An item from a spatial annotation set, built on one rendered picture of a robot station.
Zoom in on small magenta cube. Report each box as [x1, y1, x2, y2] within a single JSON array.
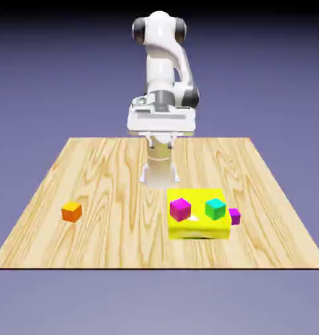
[[169, 198, 192, 222]]

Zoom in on small orange cube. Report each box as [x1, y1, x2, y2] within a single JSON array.
[[61, 201, 83, 224]]

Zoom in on small teal cube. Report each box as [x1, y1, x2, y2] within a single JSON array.
[[205, 198, 227, 221]]

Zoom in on small purple cube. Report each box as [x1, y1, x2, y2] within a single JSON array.
[[228, 207, 242, 226]]

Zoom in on large yellow box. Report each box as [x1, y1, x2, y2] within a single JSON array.
[[167, 188, 233, 241]]

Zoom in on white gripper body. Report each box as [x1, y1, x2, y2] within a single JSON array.
[[126, 103, 197, 138]]

